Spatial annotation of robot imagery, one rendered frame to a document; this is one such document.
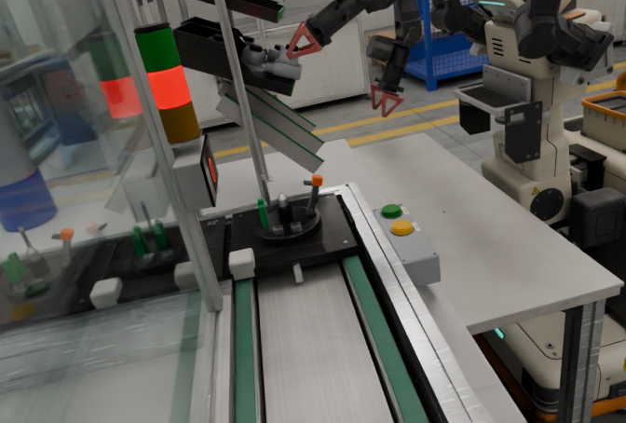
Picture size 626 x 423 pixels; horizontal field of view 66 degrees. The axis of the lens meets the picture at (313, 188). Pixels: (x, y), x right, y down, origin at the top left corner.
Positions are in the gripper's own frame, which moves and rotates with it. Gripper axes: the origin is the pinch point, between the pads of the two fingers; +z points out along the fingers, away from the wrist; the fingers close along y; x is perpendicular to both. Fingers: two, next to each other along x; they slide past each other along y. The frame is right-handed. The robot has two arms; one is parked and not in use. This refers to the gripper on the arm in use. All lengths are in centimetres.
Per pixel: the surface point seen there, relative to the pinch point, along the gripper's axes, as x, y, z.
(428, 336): 35, 61, 3
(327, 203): 28.1, 18.0, 12.0
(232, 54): -8.2, 6.9, 9.2
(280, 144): 14.6, 4.6, 14.7
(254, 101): 4.9, -8.4, 15.6
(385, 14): 169, -862, -95
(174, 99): -11, 48, 11
